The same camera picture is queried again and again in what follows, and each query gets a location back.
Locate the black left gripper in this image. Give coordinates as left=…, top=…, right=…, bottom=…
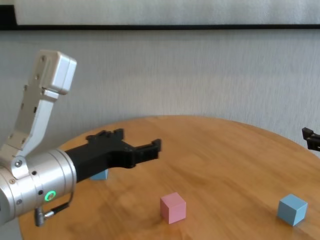
left=65, top=128, right=163, bottom=185

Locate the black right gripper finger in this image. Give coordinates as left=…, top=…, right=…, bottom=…
left=301, top=126, right=320, bottom=152

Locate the blue cube block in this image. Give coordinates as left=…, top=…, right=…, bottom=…
left=276, top=193, right=309, bottom=227
left=89, top=169, right=110, bottom=181

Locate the pink cube block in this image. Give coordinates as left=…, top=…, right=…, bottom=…
left=159, top=192, right=187, bottom=225

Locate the white foam panel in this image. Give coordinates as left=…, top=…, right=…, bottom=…
left=13, top=0, right=320, bottom=26

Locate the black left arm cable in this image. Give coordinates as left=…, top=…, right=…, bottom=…
left=34, top=191, right=76, bottom=227

